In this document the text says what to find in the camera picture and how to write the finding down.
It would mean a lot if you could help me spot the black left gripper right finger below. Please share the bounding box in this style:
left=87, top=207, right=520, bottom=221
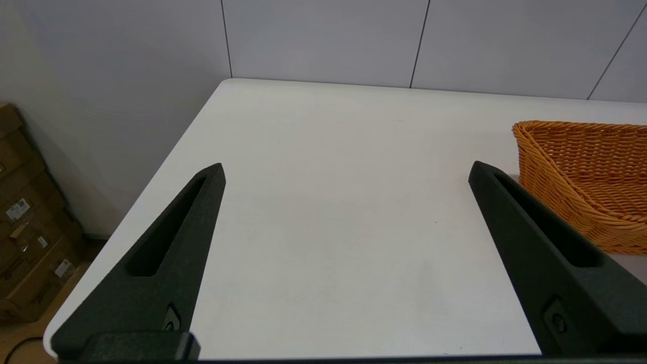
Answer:
left=467, top=160, right=647, bottom=357

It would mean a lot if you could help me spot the thin black floor cable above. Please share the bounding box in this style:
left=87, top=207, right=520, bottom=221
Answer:
left=2, top=336, right=47, bottom=364

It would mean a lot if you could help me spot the brown cardboard box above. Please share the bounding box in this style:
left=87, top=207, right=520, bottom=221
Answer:
left=0, top=238, right=93, bottom=325
left=0, top=197, right=85, bottom=286
left=0, top=103, right=69, bottom=228

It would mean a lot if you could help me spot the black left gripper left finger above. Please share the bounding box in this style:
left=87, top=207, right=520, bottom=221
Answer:
left=50, top=162, right=227, bottom=360

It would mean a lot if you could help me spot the orange woven wicker basket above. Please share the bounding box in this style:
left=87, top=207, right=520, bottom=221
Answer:
left=512, top=120, right=647, bottom=255

